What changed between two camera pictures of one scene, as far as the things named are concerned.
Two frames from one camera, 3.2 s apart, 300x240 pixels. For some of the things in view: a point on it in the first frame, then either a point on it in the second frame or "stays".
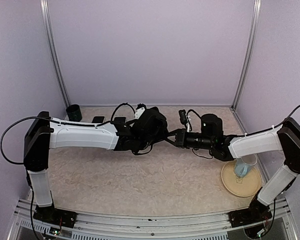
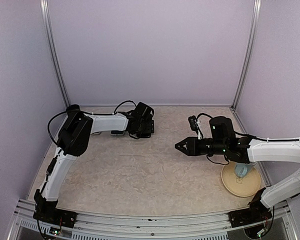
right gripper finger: x=173 y=133 -> x=186 y=145
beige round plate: x=245 y=186 stays
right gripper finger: x=173 y=143 -> x=188 y=150
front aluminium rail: x=204 y=226 stays
